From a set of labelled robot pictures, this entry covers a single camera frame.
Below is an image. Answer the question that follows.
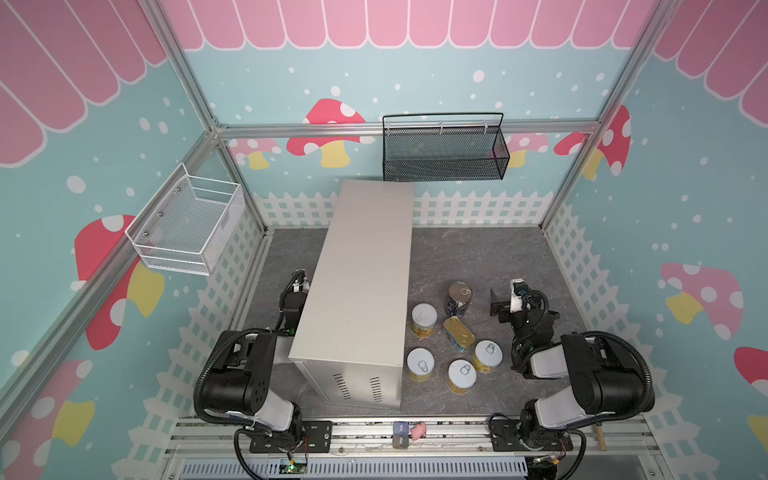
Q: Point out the dark blue tall can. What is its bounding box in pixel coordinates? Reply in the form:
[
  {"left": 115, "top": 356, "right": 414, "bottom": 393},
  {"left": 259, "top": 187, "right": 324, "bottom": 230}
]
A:
[{"left": 445, "top": 281, "right": 473, "bottom": 318}]

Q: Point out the yellow can pull-tab lid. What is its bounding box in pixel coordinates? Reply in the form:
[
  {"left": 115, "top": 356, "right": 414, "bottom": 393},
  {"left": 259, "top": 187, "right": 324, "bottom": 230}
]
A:
[
  {"left": 447, "top": 359, "right": 477, "bottom": 395},
  {"left": 406, "top": 348, "right": 435, "bottom": 382},
  {"left": 471, "top": 340, "right": 503, "bottom": 374}
]

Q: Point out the yellow can white lid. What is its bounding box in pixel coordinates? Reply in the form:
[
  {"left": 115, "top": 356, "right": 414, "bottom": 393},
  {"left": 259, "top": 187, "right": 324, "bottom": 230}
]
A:
[{"left": 411, "top": 303, "right": 438, "bottom": 338}]

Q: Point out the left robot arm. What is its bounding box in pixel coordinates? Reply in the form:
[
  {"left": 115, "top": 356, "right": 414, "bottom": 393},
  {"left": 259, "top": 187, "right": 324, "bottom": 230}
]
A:
[{"left": 193, "top": 269, "right": 310, "bottom": 452}]

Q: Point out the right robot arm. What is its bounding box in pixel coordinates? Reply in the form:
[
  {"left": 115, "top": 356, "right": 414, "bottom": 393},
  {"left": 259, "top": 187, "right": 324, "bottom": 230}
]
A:
[{"left": 488, "top": 280, "right": 655, "bottom": 452}]

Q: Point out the grey metal cabinet counter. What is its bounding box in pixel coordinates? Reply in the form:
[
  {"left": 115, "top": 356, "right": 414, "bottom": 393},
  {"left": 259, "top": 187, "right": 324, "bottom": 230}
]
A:
[{"left": 289, "top": 180, "right": 414, "bottom": 409}]

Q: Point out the gold flat sardine tin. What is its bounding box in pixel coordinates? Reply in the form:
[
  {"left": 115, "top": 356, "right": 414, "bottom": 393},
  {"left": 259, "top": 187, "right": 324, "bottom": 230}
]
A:
[{"left": 443, "top": 316, "right": 476, "bottom": 352}]

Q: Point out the pink small object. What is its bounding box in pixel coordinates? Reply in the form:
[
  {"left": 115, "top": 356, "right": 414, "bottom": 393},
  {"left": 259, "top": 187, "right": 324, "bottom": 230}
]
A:
[{"left": 410, "top": 422, "right": 427, "bottom": 441}]

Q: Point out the wooden toy hammer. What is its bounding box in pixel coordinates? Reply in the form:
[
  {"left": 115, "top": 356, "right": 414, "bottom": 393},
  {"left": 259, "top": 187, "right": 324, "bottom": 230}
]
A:
[{"left": 592, "top": 424, "right": 608, "bottom": 452}]

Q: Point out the grey small block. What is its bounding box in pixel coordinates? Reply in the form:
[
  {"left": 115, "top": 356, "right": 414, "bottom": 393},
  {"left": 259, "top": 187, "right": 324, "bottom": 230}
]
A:
[{"left": 392, "top": 421, "right": 410, "bottom": 450}]

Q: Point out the green circuit board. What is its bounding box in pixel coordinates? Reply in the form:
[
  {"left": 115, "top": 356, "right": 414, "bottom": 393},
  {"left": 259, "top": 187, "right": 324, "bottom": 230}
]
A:
[{"left": 279, "top": 459, "right": 308, "bottom": 475}]

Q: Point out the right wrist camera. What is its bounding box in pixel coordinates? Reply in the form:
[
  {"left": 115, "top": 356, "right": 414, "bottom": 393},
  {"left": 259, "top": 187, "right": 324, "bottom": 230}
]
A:
[{"left": 510, "top": 278, "right": 529, "bottom": 312}]

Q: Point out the white wire mesh basket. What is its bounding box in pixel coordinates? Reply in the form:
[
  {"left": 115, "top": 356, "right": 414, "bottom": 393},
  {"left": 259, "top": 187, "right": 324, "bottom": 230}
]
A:
[{"left": 125, "top": 164, "right": 245, "bottom": 276}]

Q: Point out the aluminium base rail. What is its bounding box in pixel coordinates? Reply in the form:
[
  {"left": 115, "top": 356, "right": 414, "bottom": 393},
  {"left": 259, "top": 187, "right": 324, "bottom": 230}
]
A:
[{"left": 154, "top": 414, "right": 673, "bottom": 479}]

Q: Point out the black wire mesh basket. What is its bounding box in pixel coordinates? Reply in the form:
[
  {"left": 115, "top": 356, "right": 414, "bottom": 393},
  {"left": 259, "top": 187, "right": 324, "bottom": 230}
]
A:
[{"left": 381, "top": 112, "right": 511, "bottom": 182}]

